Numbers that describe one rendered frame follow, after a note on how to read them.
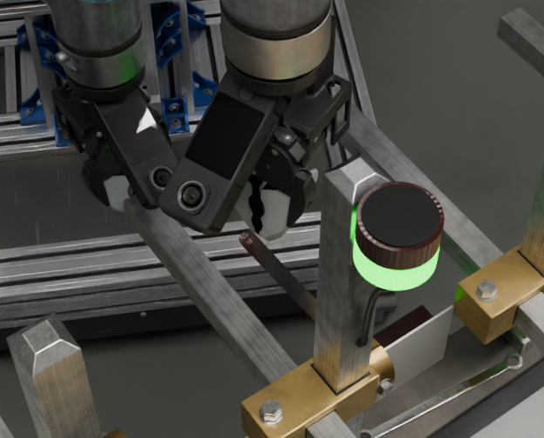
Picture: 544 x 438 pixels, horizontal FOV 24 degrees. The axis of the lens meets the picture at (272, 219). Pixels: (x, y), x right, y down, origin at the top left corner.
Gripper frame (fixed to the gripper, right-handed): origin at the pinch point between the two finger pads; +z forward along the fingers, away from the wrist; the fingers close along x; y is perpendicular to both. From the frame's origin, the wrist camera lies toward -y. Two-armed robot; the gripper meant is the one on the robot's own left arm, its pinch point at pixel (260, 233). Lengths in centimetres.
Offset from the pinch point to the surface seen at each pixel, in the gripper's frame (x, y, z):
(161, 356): 41, 28, 101
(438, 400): -14.1, 10.7, 30.1
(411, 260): -15.1, -3.7, -13.1
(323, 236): -6.7, -1.3, -6.3
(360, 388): -10.9, -0.7, 13.8
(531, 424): -22.2, 18.3, 38.7
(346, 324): -9.7, -2.0, 2.6
